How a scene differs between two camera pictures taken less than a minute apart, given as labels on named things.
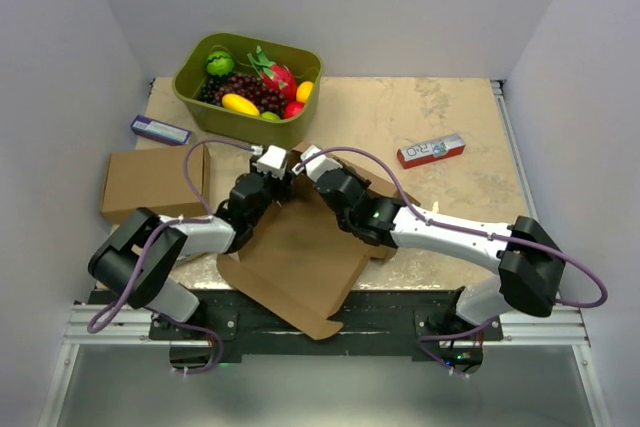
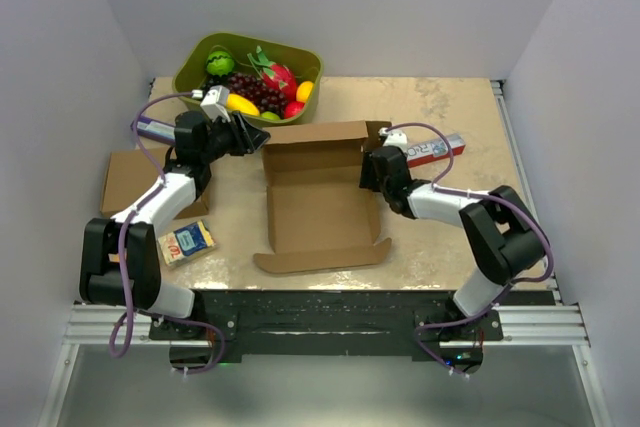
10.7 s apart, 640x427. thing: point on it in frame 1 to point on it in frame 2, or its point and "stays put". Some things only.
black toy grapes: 208,87 stays put
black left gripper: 284,189 to 247,138
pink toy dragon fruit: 277,77 stays put
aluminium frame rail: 564,326 stays put
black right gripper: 363,184 to 368,171
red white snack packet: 431,150 stays put
